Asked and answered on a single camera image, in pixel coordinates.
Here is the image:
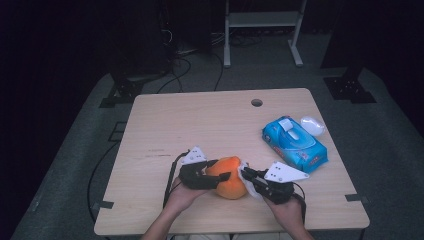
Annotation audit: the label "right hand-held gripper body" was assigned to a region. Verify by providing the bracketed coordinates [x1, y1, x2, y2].
[254, 161, 311, 205]

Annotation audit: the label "blue wet wipes pack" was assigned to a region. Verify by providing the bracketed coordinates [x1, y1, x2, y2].
[261, 115, 329, 175]

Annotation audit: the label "translucent white plastic lid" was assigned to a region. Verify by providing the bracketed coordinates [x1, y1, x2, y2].
[300, 115, 327, 137]

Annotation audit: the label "white wet wipe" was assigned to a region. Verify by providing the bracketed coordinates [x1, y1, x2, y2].
[236, 161, 265, 201]

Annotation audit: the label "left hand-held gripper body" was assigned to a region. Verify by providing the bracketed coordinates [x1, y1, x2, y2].
[178, 145, 221, 191]

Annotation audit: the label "white metal stand frame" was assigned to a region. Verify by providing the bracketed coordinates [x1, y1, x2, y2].
[223, 0, 308, 69]

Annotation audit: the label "left hand-held gripper black cable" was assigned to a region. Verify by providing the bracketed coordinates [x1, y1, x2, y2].
[162, 150, 192, 210]

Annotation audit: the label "black stand base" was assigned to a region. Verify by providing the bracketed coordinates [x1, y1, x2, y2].
[322, 66, 378, 105]
[98, 77, 145, 109]

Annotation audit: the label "hand-held gripper black cable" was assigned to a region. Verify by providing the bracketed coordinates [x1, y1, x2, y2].
[162, 150, 192, 210]
[292, 181, 308, 225]

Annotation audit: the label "long black floor cable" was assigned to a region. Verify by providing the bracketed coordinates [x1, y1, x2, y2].
[86, 139, 122, 224]

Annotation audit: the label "person's right hand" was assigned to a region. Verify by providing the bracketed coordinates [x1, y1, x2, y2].
[264, 195, 307, 232]

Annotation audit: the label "black tape strip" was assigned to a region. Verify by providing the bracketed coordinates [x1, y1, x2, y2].
[90, 199, 115, 212]
[344, 193, 370, 205]

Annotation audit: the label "person's light pants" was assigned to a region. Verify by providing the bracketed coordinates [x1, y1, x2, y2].
[168, 232, 294, 240]

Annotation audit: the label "orange round toy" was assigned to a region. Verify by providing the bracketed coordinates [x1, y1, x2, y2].
[205, 155, 250, 201]

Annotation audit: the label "right hand-held gripper black cable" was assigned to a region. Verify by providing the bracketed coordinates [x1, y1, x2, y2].
[292, 181, 308, 225]

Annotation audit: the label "person's left hand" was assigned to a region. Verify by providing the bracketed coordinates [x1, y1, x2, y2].
[165, 177, 208, 215]

